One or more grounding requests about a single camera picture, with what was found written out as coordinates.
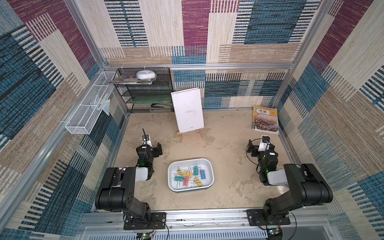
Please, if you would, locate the green binder clip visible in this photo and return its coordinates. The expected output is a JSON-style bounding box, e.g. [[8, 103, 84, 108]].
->
[[174, 176, 184, 182]]

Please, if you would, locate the white plastic storage box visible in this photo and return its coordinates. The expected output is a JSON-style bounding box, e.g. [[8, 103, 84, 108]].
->
[[168, 159, 215, 192]]

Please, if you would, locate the pink binder clip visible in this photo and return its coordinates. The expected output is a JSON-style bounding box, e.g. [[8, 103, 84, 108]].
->
[[183, 176, 190, 187]]

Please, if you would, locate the teal binder clip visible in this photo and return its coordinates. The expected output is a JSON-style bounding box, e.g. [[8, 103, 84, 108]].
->
[[193, 166, 199, 176]]

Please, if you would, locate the blue binder clip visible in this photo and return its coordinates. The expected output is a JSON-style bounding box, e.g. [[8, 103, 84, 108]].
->
[[200, 170, 206, 180]]

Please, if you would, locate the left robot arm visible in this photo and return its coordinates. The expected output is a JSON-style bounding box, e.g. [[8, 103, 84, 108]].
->
[[95, 143, 163, 227]]

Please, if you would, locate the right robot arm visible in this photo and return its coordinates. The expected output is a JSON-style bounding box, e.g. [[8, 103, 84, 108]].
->
[[246, 140, 333, 228]]

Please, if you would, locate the yellow textbook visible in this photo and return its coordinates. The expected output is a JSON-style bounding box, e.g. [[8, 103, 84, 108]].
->
[[252, 106, 280, 135]]

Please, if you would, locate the black stapler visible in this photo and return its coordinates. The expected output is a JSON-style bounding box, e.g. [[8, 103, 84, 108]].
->
[[151, 104, 171, 109]]

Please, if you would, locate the white board on easel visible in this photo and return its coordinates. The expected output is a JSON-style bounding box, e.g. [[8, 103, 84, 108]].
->
[[171, 88, 205, 134]]

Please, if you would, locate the magazine on shelf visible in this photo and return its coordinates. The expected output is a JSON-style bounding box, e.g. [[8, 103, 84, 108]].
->
[[108, 74, 157, 85]]

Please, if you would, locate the white round device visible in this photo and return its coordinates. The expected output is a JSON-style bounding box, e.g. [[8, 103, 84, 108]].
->
[[136, 70, 157, 81]]

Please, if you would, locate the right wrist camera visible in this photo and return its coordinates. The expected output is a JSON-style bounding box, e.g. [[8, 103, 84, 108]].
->
[[258, 136, 270, 152]]

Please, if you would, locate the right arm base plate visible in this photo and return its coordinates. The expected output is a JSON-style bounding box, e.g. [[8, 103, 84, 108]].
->
[[246, 209, 291, 227]]

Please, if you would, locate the black wire mesh shelf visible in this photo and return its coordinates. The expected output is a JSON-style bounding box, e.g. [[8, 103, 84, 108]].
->
[[113, 67, 174, 114]]

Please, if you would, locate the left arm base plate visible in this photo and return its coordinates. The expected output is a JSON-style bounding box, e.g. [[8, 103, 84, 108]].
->
[[123, 212, 167, 231]]

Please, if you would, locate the white wire basket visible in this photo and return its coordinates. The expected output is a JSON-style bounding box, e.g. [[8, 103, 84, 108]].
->
[[66, 72, 116, 135]]

